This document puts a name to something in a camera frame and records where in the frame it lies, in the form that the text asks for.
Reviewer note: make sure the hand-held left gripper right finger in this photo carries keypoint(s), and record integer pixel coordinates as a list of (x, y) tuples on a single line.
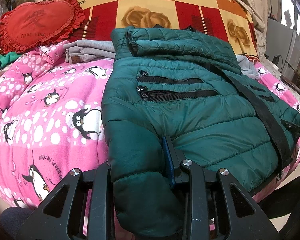
[(168, 160)]

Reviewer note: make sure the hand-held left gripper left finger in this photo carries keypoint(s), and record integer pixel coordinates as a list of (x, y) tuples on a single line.
[(103, 180)]

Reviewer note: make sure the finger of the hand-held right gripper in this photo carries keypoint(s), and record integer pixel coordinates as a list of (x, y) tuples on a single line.
[(298, 130)]

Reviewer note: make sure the green puffer jacket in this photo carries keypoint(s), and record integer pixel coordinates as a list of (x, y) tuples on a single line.
[(202, 125)]

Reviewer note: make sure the folded grey clothes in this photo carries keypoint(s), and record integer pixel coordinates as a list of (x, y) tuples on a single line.
[(90, 51)]

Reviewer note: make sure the grey garment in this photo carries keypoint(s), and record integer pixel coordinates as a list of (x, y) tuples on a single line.
[(247, 67)]

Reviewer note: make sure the person's right leg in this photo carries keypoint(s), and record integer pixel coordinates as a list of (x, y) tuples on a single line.
[(285, 210)]

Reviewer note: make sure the person's leg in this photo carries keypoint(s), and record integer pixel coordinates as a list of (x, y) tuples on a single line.
[(16, 217), (285, 210)]

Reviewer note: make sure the grey cabinet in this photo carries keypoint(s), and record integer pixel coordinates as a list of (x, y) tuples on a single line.
[(281, 42)]

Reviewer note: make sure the pink penguin print blanket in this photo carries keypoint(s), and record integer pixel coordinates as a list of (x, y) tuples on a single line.
[(52, 105)]

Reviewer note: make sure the person's left leg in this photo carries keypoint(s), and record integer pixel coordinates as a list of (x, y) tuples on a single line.
[(16, 217)]

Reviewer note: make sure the narrow side window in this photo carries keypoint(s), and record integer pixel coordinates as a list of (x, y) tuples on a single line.
[(296, 22)]

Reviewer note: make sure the checked rose print blanket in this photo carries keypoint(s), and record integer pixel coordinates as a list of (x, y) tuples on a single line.
[(165, 7)]

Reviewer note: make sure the green knitted cloth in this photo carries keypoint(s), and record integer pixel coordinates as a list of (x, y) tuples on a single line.
[(2, 61)]

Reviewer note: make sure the red heart-shaped pillow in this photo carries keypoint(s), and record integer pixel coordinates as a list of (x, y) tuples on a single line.
[(37, 23)]

